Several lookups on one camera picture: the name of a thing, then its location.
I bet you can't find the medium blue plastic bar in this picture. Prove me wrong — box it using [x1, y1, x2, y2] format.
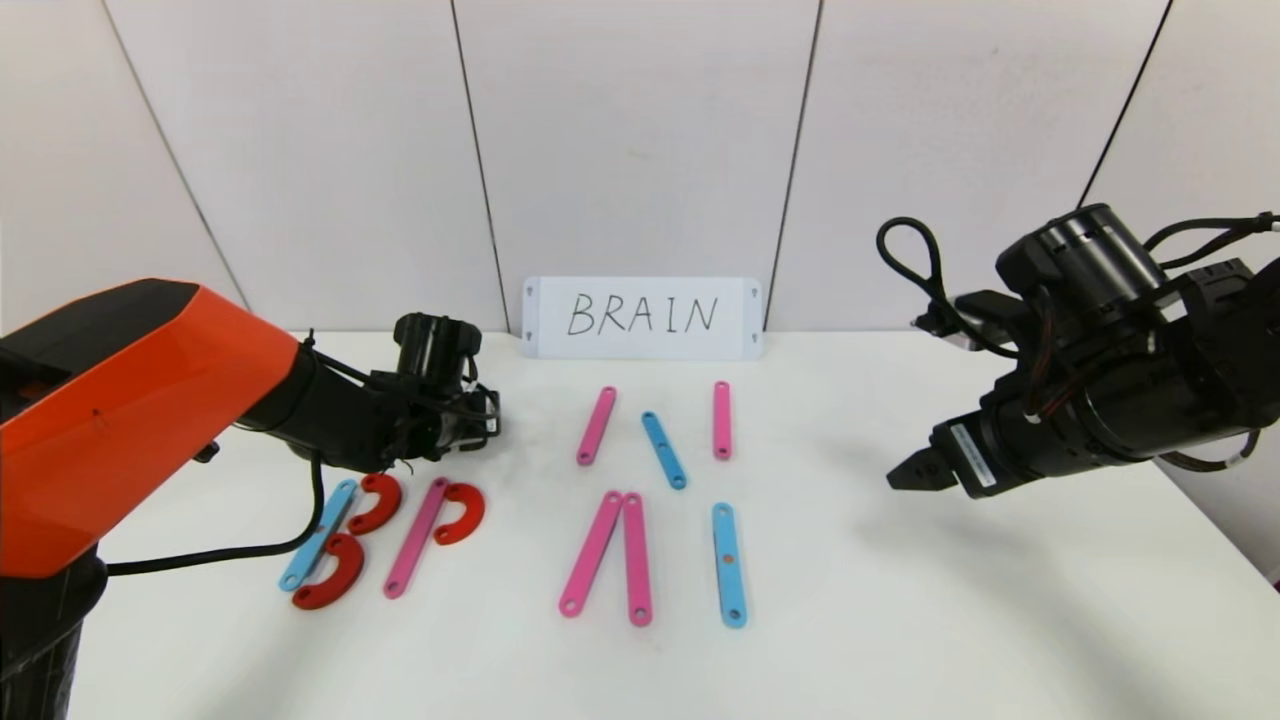
[641, 410, 689, 492]

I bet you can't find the long blue plastic bar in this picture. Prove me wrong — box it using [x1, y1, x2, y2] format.
[278, 479, 359, 592]

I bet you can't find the blue bar with orange underside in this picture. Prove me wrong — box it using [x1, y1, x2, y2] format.
[711, 502, 749, 629]

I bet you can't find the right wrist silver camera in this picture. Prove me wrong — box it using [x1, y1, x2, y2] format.
[910, 288, 1033, 353]

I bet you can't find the white BRAIN sign card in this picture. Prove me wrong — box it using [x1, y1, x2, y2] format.
[522, 277, 763, 361]

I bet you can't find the small red plastic arc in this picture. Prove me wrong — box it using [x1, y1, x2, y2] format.
[433, 482, 488, 547]

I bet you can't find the looped black cable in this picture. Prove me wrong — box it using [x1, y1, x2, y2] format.
[875, 216, 1025, 361]

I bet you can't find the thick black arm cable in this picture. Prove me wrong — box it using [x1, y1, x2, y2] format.
[104, 452, 327, 579]

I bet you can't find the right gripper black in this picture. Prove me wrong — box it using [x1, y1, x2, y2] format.
[886, 393, 1088, 500]

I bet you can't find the long pink plastic bar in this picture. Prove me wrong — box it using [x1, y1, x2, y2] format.
[383, 477, 451, 600]
[576, 386, 618, 467]
[622, 491, 654, 627]
[558, 490, 625, 618]

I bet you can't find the large red plastic arc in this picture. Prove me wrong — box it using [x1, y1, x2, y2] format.
[347, 472, 404, 536]
[291, 532, 366, 611]

